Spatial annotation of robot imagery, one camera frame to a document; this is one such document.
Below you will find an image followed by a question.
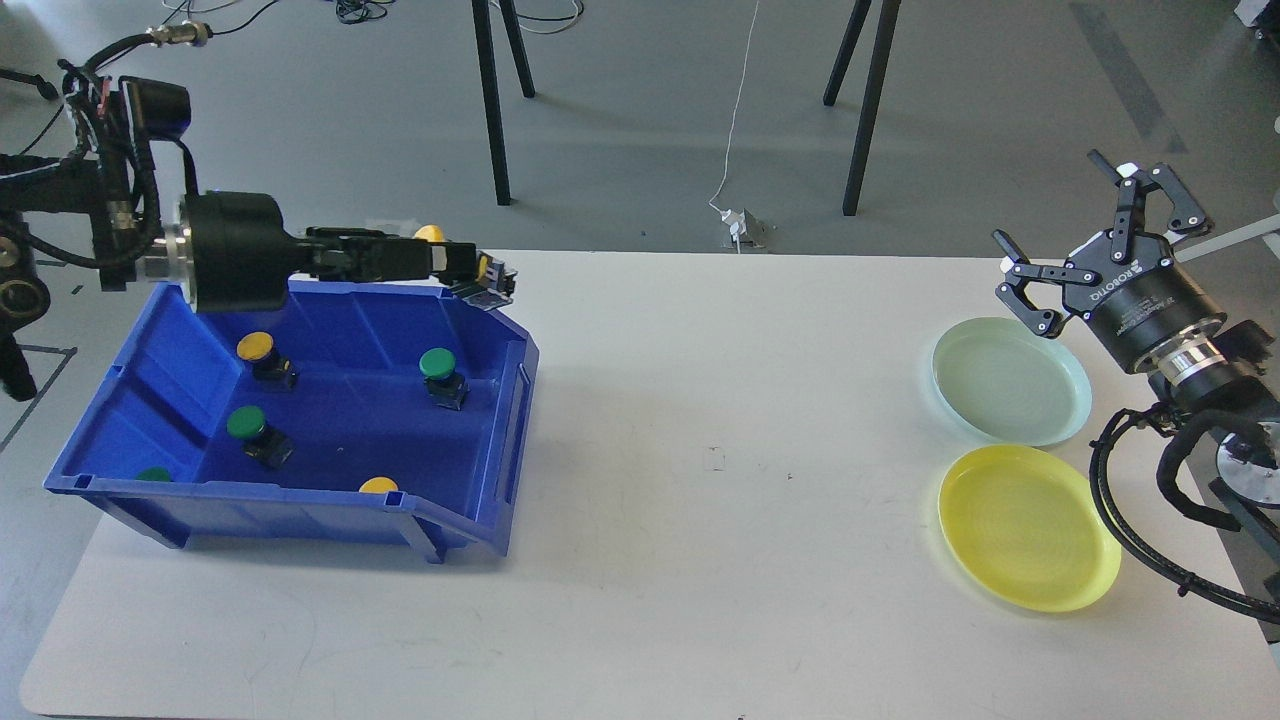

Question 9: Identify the yellow plate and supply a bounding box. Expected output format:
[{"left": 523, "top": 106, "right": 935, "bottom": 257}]
[{"left": 936, "top": 445, "right": 1123, "bottom": 614}]

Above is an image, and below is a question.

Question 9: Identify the white office chair base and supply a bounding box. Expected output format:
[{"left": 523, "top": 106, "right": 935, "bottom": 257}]
[{"left": 1176, "top": 213, "right": 1279, "bottom": 263}]

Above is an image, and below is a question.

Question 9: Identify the light green plate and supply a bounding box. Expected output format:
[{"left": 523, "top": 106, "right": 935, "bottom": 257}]
[{"left": 928, "top": 316, "right": 1093, "bottom": 447}]

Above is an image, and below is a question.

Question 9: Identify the yellow push button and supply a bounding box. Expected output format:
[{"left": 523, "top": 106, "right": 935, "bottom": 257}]
[{"left": 413, "top": 224, "right": 517, "bottom": 311}]

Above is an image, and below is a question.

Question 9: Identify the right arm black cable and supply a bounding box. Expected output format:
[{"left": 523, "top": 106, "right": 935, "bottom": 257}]
[{"left": 1088, "top": 407, "right": 1280, "bottom": 616}]

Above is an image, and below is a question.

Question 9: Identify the black floor cable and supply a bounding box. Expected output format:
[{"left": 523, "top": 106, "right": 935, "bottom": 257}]
[{"left": 0, "top": 0, "right": 401, "bottom": 101}]

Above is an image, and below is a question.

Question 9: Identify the green button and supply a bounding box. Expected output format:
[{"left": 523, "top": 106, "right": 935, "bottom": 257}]
[
  {"left": 419, "top": 347, "right": 468, "bottom": 411},
  {"left": 225, "top": 405, "right": 294, "bottom": 470}
]

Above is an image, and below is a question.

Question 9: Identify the white cable with plug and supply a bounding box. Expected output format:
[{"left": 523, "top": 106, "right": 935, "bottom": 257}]
[{"left": 708, "top": 0, "right": 773, "bottom": 252}]

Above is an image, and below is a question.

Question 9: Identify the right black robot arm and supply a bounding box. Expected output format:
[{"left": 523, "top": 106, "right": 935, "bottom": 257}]
[{"left": 993, "top": 151, "right": 1277, "bottom": 556}]

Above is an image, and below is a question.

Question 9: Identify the black tripod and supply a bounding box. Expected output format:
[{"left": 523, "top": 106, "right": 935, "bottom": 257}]
[
  {"left": 822, "top": 0, "right": 901, "bottom": 217},
  {"left": 468, "top": 1, "right": 536, "bottom": 208}
]

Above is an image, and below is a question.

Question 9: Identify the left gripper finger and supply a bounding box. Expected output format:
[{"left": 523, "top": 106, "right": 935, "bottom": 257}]
[
  {"left": 300, "top": 250, "right": 480, "bottom": 284},
  {"left": 303, "top": 227, "right": 479, "bottom": 263}
]

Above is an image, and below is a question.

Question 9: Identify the black tripod left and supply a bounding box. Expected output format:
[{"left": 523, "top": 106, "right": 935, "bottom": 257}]
[{"left": 468, "top": 1, "right": 536, "bottom": 208}]

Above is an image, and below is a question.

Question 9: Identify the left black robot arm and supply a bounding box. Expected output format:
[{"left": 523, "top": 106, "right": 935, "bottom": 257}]
[{"left": 3, "top": 20, "right": 513, "bottom": 402}]

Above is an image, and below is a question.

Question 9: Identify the yellow button front edge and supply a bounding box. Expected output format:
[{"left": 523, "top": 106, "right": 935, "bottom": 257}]
[{"left": 358, "top": 477, "right": 399, "bottom": 495}]

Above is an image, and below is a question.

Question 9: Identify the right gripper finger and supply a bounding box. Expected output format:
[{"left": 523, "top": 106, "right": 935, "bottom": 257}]
[
  {"left": 992, "top": 229, "right": 1101, "bottom": 341},
  {"left": 1088, "top": 149, "right": 1213, "bottom": 266}
]

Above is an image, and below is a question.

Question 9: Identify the black tripod right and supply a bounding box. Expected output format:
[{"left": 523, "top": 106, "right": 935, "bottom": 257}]
[{"left": 822, "top": 0, "right": 901, "bottom": 217}]

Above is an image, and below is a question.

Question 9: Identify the yellow button back left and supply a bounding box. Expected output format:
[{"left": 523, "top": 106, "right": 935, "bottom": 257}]
[{"left": 236, "top": 331, "right": 298, "bottom": 392}]

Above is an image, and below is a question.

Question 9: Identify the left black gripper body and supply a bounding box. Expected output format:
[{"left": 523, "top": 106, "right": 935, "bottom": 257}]
[{"left": 182, "top": 191, "right": 305, "bottom": 313}]

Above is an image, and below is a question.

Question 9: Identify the blue plastic bin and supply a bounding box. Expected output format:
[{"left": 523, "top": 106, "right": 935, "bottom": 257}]
[{"left": 44, "top": 281, "right": 538, "bottom": 562}]

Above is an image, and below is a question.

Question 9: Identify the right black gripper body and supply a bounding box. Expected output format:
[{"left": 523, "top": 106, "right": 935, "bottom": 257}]
[{"left": 1064, "top": 231, "right": 1226, "bottom": 374}]

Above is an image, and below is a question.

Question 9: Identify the green button front corner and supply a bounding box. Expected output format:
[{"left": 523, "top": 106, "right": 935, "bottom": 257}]
[{"left": 134, "top": 466, "right": 173, "bottom": 483}]

